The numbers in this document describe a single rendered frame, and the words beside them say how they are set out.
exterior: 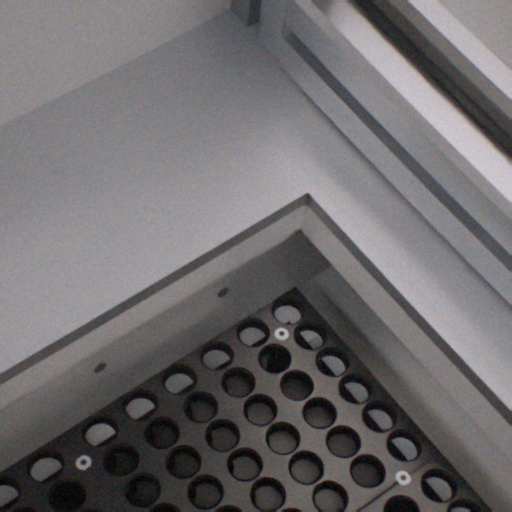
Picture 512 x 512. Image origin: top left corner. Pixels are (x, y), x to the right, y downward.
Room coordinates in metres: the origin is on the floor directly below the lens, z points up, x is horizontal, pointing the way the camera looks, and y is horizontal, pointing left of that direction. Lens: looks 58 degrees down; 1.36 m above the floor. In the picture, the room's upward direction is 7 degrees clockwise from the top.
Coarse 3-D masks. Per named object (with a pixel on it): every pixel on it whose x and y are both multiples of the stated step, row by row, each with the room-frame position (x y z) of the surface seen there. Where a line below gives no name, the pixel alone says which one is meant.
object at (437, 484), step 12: (324, 360) 0.27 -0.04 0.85; (336, 360) 0.27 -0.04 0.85; (336, 372) 0.27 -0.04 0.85; (348, 384) 0.26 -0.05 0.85; (360, 396) 0.26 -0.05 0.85; (384, 420) 0.25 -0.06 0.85; (396, 444) 0.24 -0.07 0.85; (408, 444) 0.24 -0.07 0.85; (408, 456) 0.23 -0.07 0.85; (432, 480) 0.23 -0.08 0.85; (444, 492) 0.22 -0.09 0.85
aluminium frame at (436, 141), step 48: (240, 0) 0.38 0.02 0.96; (288, 0) 0.35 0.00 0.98; (336, 0) 0.35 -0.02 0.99; (288, 48) 0.35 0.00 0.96; (336, 48) 0.33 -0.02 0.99; (384, 48) 0.33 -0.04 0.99; (336, 96) 0.33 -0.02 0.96; (384, 96) 0.31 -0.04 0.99; (432, 96) 0.31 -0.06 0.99; (384, 144) 0.31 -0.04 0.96; (432, 144) 0.29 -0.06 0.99; (480, 144) 0.29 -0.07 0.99; (432, 192) 0.29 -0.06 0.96; (480, 192) 0.27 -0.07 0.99; (480, 240) 0.27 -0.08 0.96
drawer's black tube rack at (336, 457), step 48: (144, 384) 0.23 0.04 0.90; (192, 384) 0.24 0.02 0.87; (240, 384) 0.25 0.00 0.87; (288, 384) 0.25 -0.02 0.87; (144, 432) 0.21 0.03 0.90; (192, 432) 0.21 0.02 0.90; (240, 432) 0.21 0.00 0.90; (288, 432) 0.22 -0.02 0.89; (336, 432) 0.22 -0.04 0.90; (0, 480) 0.18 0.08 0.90; (48, 480) 0.20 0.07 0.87; (96, 480) 0.19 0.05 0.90; (144, 480) 0.19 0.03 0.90; (192, 480) 0.19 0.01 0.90; (240, 480) 0.19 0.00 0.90; (288, 480) 0.19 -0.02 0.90; (336, 480) 0.20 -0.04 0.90; (384, 480) 0.20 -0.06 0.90
